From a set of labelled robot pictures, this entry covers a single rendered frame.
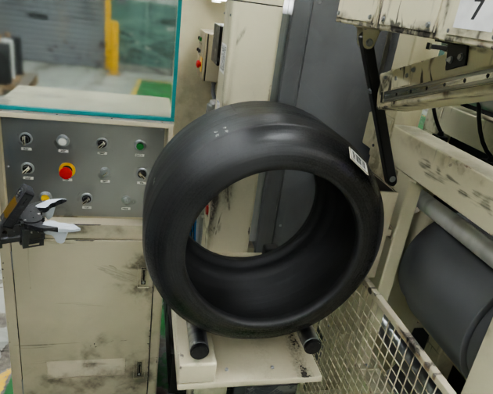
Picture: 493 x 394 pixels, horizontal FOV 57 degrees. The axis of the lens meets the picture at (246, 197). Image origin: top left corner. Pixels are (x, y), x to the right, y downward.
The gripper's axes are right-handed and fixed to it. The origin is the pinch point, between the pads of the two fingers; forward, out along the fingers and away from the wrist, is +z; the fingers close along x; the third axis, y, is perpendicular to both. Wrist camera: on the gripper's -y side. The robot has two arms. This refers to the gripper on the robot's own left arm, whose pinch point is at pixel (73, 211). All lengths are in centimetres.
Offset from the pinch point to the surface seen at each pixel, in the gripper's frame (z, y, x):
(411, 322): 128, 51, 41
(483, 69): 54, -63, 63
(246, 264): 40, 6, 30
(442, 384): 50, -5, 86
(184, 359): 13, 14, 47
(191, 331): 16.0, 8.9, 44.0
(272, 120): 28, -44, 41
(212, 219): 35.1, -1.8, 15.9
